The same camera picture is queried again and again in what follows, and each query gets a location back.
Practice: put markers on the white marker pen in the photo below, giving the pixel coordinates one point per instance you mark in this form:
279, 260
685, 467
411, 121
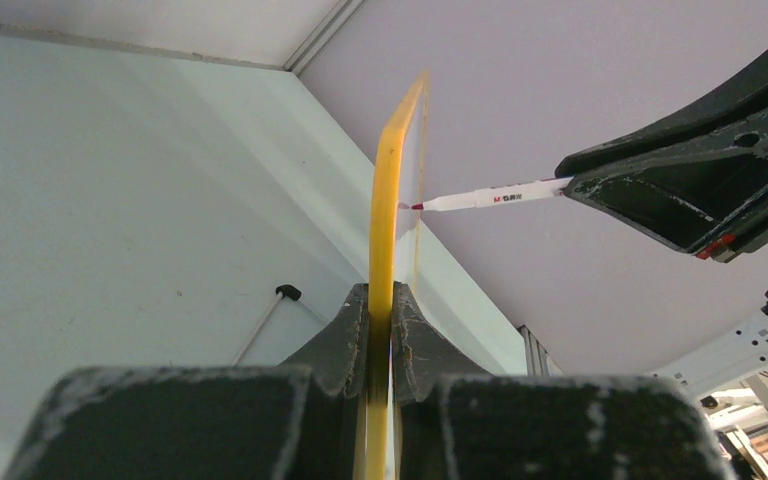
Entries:
489, 197

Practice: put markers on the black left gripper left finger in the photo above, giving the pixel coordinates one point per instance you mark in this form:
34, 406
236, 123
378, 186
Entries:
296, 420

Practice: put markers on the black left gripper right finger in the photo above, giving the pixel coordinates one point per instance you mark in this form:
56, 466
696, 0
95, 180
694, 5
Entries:
455, 420

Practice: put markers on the yellow framed whiteboard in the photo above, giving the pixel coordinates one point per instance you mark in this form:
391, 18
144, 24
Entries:
392, 258

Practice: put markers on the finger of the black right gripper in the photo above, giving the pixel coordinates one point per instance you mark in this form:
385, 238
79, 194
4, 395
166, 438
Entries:
741, 96
698, 195

